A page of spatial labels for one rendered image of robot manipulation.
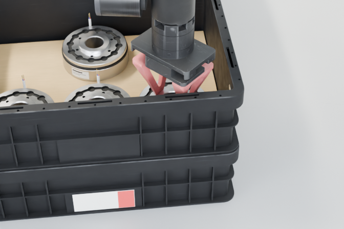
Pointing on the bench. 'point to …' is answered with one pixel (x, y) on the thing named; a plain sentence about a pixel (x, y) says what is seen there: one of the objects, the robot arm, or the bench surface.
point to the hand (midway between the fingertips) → (172, 96)
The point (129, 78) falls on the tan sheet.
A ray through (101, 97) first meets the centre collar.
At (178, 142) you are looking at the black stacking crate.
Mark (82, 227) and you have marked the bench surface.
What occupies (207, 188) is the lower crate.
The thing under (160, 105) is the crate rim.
